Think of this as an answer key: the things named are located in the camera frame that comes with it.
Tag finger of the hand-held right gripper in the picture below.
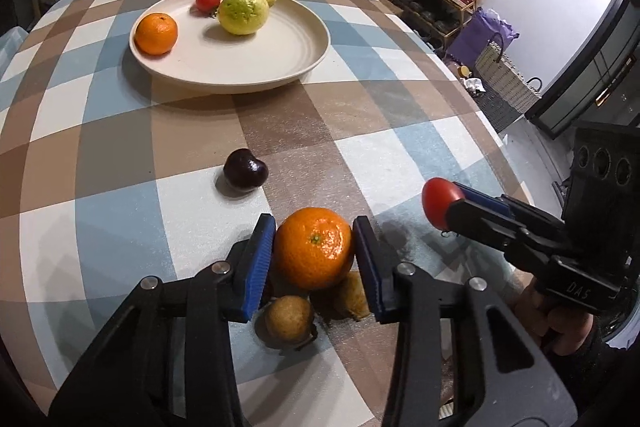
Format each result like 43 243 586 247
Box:
444 200 565 282
460 187 568 239

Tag purple bag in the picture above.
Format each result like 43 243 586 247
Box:
447 7 521 62

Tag brown kiwi left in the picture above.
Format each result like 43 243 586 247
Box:
264 296 316 348

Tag dark purple cherry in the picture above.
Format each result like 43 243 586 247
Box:
222 148 269 194

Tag dark grey sliding door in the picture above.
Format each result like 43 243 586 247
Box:
524 0 640 142

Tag woven wicker basket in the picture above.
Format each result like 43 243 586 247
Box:
475 42 543 114

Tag brown kiwi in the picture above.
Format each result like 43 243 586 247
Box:
264 296 316 348
325 269 373 323

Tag person's right hand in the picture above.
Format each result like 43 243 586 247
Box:
512 269 601 358

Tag black basket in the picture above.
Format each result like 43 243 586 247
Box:
450 62 526 132

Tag large cream plate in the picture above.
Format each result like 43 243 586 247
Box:
129 0 331 95

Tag brown kiwi right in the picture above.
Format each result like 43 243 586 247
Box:
325 269 373 323

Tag smooth yellow-green guava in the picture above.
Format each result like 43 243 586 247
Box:
218 0 271 36

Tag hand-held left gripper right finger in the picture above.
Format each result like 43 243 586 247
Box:
351 215 578 427

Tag orange mandarin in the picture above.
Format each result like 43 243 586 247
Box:
273 207 355 290
135 13 179 56

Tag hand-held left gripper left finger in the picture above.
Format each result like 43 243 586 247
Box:
47 213 278 427

